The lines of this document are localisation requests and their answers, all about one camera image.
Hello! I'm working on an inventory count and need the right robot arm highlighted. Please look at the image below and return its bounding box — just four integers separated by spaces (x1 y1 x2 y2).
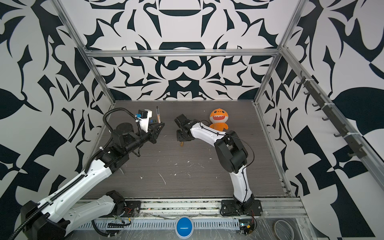
175 114 254 215

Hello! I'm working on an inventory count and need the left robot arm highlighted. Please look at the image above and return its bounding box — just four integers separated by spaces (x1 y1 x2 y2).
9 123 165 240

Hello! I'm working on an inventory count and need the orange shark plush toy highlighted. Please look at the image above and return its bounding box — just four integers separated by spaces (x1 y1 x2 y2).
210 108 229 132

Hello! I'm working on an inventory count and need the blue round button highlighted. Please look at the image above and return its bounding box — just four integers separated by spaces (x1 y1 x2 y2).
175 216 195 239

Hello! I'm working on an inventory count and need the tape roll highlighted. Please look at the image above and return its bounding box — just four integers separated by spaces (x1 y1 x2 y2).
273 220 295 240

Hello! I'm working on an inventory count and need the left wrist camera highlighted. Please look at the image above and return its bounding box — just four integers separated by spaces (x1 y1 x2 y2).
136 109 153 133

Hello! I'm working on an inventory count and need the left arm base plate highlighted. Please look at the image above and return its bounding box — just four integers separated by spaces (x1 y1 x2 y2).
115 201 142 218

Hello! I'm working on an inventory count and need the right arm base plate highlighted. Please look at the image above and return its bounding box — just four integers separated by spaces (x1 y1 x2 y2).
220 198 263 217

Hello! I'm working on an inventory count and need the white cable duct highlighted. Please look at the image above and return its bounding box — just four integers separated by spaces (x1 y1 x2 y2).
95 219 240 231

